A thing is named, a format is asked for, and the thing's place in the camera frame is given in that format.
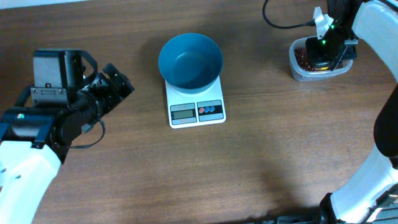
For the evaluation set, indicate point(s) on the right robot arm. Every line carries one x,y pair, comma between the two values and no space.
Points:
373,185

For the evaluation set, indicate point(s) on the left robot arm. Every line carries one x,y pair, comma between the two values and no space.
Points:
68,98

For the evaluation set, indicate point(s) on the red beans in container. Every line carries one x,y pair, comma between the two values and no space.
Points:
301,55

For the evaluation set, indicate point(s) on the clear plastic bean container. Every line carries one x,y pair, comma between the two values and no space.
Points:
302,75

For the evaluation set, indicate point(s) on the blue plastic bowl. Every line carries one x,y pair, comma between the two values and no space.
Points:
190,62

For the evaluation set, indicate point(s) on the white digital kitchen scale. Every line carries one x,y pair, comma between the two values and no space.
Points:
187,110

